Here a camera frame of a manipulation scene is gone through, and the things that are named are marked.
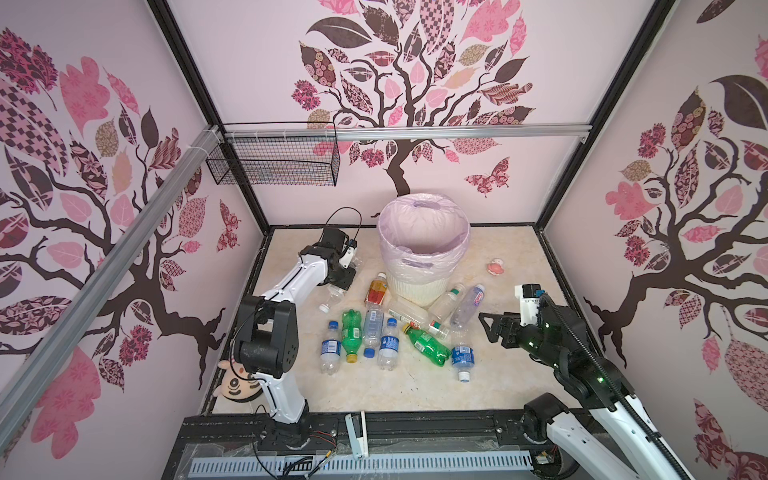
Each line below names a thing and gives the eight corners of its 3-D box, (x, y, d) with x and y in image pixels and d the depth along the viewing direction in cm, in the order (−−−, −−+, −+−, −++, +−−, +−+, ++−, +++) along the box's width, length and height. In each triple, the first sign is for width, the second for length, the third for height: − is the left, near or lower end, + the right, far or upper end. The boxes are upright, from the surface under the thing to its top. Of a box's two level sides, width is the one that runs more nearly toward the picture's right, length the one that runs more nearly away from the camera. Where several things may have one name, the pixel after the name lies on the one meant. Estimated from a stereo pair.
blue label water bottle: (319, 375, 84) (316, 370, 81) (327, 326, 94) (324, 320, 90) (338, 375, 84) (336, 370, 81) (344, 326, 94) (342, 320, 90)
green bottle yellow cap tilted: (397, 341, 91) (398, 333, 87) (406, 328, 93) (406, 321, 89) (442, 369, 85) (445, 363, 81) (450, 355, 88) (453, 349, 84)
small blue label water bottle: (378, 370, 85) (378, 365, 81) (380, 321, 95) (379, 315, 91) (399, 370, 85) (399, 365, 81) (398, 321, 95) (399, 315, 91)
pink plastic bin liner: (380, 316, 97) (376, 260, 74) (382, 254, 114) (379, 193, 91) (457, 316, 97) (478, 259, 74) (448, 254, 114) (461, 193, 91)
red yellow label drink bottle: (364, 307, 98) (363, 299, 94) (375, 279, 106) (375, 270, 102) (380, 311, 97) (379, 303, 93) (390, 282, 105) (390, 274, 101)
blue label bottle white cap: (454, 383, 82) (457, 377, 78) (450, 352, 88) (453, 345, 84) (475, 383, 82) (479, 377, 78) (469, 352, 88) (473, 345, 84)
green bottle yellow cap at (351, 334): (340, 363, 86) (337, 357, 82) (345, 316, 96) (343, 309, 92) (360, 363, 86) (358, 357, 82) (363, 316, 96) (362, 308, 92)
